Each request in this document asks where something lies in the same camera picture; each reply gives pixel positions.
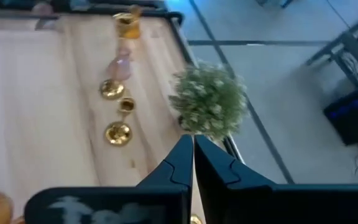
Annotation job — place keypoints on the black computer tower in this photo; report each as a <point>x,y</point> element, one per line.
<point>353,118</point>

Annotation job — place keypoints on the short brass candlestick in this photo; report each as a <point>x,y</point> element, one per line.
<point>118,133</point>

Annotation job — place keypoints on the wooden shelf with black legs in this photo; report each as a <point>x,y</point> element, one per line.
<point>26,109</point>

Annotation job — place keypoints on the pink ribbed glass candle holder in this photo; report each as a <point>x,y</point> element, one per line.
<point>120,67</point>

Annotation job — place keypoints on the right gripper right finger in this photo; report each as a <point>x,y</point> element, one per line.
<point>244,202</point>

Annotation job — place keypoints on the grey metal table frame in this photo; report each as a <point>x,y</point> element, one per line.
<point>353,46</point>

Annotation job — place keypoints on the green potted plant black pot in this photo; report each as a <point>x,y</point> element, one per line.
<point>208,99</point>

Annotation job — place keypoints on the black table frame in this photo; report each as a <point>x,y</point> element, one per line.
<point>183,43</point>

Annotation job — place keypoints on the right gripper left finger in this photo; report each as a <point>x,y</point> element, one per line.
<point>166,199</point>

